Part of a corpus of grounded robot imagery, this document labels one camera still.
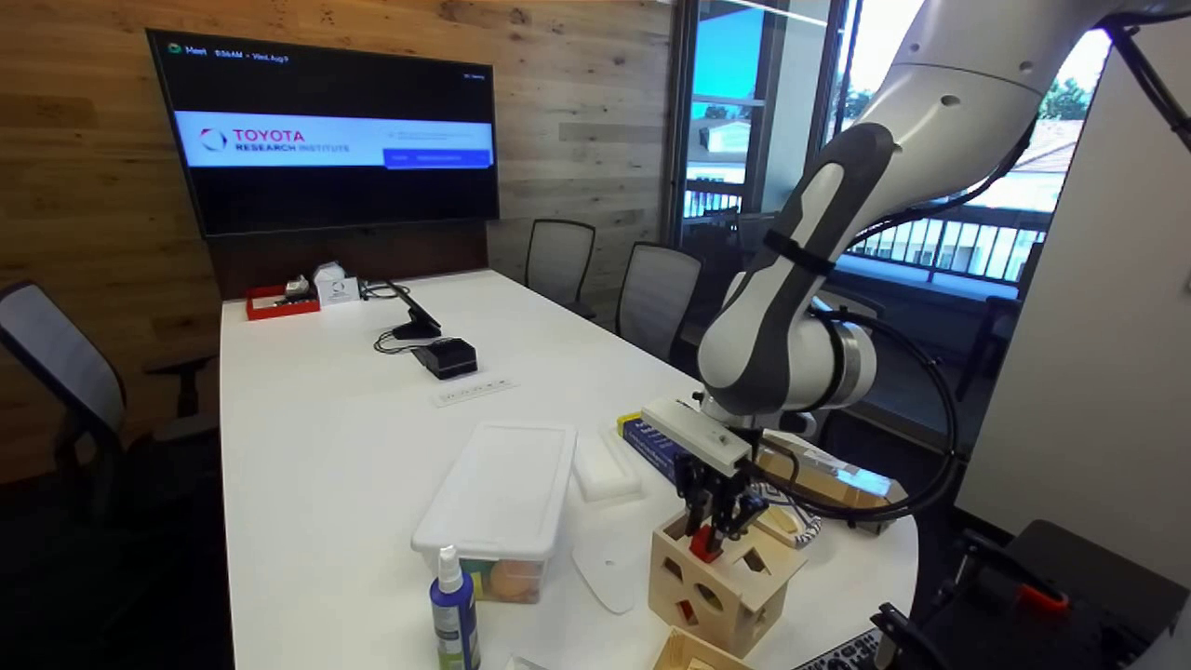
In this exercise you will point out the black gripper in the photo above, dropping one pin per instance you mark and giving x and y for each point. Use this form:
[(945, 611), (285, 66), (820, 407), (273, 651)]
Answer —
[(722, 480)]

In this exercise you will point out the red block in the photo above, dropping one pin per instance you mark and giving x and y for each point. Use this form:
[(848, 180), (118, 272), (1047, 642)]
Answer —
[(706, 541)]

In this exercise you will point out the wooden shape sorter box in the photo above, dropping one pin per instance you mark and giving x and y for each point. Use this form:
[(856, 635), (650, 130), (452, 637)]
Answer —
[(730, 614)]

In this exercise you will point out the white foam block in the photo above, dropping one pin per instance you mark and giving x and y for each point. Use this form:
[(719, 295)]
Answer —
[(603, 470)]

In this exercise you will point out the taped cardboard box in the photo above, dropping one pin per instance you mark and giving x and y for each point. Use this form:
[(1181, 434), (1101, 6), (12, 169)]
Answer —
[(856, 485)]

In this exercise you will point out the black box device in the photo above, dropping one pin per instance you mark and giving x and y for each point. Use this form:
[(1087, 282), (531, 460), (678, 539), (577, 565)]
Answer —
[(445, 359)]

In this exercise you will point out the white tissue box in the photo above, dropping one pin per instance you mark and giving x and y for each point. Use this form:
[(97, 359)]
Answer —
[(335, 289)]

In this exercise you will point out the blue patterned paper plate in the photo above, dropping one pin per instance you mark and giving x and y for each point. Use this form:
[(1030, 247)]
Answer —
[(798, 530)]

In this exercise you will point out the blue book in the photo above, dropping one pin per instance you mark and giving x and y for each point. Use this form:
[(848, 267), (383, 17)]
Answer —
[(650, 448)]

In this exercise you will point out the white flat plastic piece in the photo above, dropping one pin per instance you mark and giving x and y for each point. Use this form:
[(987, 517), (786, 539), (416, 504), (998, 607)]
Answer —
[(611, 576)]

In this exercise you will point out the small wooden tray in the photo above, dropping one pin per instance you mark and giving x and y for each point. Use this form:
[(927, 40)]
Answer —
[(694, 651)]

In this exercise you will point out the black keypad remote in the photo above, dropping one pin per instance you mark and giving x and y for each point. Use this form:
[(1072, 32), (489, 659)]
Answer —
[(850, 651)]

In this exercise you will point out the clear bin with white lid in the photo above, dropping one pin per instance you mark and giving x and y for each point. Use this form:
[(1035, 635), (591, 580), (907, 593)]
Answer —
[(497, 490)]

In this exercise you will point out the grey mesh office chair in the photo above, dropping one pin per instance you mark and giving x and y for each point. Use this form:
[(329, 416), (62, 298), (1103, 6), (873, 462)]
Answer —
[(62, 359), (658, 298), (561, 262)]

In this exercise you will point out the blue label spray bottle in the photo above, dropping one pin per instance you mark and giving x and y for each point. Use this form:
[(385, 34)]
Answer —
[(454, 620)]

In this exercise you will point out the metal balcony railing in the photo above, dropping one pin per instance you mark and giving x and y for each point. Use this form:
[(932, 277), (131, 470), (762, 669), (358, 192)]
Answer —
[(953, 247)]

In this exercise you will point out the red tray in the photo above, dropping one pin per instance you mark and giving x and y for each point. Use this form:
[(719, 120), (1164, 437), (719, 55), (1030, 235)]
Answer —
[(273, 305)]

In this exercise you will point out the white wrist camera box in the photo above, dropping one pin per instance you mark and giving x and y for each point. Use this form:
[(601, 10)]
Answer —
[(694, 434)]

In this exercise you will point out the black mount with orange clamps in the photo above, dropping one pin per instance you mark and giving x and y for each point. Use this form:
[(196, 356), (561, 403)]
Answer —
[(1056, 620)]

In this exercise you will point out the wall mounted TV screen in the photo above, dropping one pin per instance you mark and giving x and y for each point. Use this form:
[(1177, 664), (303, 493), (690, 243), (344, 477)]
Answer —
[(323, 187)]

